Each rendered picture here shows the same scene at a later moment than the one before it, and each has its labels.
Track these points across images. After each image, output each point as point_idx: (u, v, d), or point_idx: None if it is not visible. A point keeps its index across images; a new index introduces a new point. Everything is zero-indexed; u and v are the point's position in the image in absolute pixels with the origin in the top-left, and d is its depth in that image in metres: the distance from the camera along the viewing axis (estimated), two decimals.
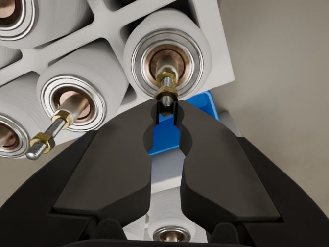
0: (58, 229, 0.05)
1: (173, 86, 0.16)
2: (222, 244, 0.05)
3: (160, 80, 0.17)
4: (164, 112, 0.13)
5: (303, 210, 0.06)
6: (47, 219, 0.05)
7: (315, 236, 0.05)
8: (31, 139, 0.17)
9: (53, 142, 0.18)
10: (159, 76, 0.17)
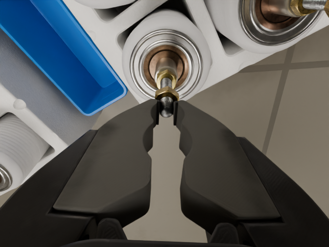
0: (58, 229, 0.05)
1: None
2: (222, 244, 0.05)
3: (172, 80, 0.17)
4: (166, 110, 0.13)
5: (303, 210, 0.06)
6: (47, 219, 0.05)
7: (315, 236, 0.05)
8: None
9: None
10: (175, 82, 0.17)
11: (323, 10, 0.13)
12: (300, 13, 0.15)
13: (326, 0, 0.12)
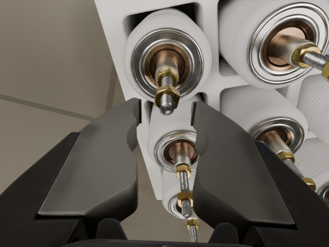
0: (45, 234, 0.05)
1: None
2: (222, 244, 0.05)
3: (161, 76, 0.17)
4: (164, 110, 0.13)
5: (321, 220, 0.06)
6: (32, 226, 0.05)
7: None
8: None
9: (327, 65, 0.13)
10: (162, 73, 0.17)
11: (180, 185, 0.22)
12: (176, 169, 0.24)
13: (187, 189, 0.21)
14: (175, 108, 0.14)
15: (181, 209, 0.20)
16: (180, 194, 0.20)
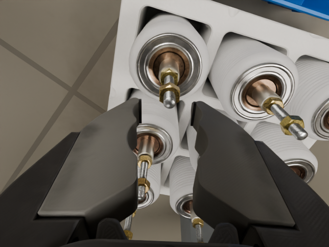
0: (45, 234, 0.05)
1: (174, 84, 0.19)
2: (222, 244, 0.05)
3: (164, 77, 0.19)
4: (168, 104, 0.15)
5: (321, 220, 0.06)
6: (32, 226, 0.05)
7: None
8: None
9: (286, 118, 0.18)
10: (163, 73, 0.19)
11: (140, 172, 0.24)
12: (139, 157, 0.26)
13: (145, 177, 0.23)
14: (177, 101, 0.17)
15: None
16: (139, 180, 0.22)
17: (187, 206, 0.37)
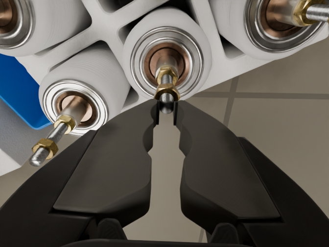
0: (58, 229, 0.05)
1: (55, 128, 0.19)
2: (222, 244, 0.05)
3: (64, 132, 0.21)
4: (36, 163, 0.16)
5: (303, 210, 0.06)
6: (47, 219, 0.05)
7: (315, 236, 0.05)
8: None
9: None
10: (63, 134, 0.21)
11: None
12: (175, 73, 0.18)
13: None
14: (38, 144, 0.17)
15: (173, 102, 0.13)
16: (178, 97, 0.14)
17: None
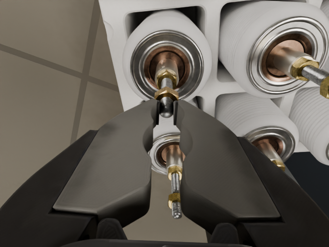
0: (58, 229, 0.05)
1: None
2: (222, 244, 0.05)
3: None
4: None
5: (303, 210, 0.06)
6: (47, 219, 0.05)
7: (315, 236, 0.05)
8: None
9: None
10: None
11: None
12: (176, 82, 0.18)
13: (164, 100, 0.15)
14: None
15: (173, 110, 0.13)
16: None
17: None
